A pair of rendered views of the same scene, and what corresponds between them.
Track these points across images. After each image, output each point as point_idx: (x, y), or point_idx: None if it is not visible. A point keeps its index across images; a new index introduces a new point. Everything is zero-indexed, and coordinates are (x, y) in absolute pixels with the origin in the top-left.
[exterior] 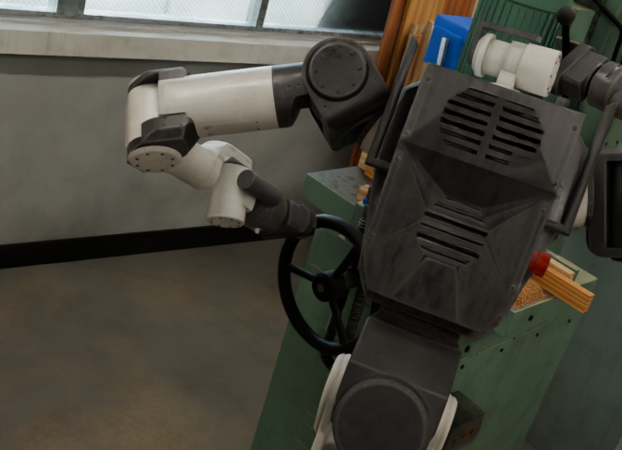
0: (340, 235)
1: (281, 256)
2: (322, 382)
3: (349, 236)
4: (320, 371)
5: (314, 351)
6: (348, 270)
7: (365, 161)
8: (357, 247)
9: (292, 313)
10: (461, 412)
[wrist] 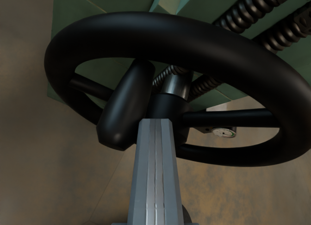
0: (162, 3)
1: (54, 77)
2: (101, 79)
3: (292, 121)
4: (98, 74)
5: (89, 62)
6: (182, 74)
7: None
8: (296, 137)
9: (95, 120)
10: (220, 109)
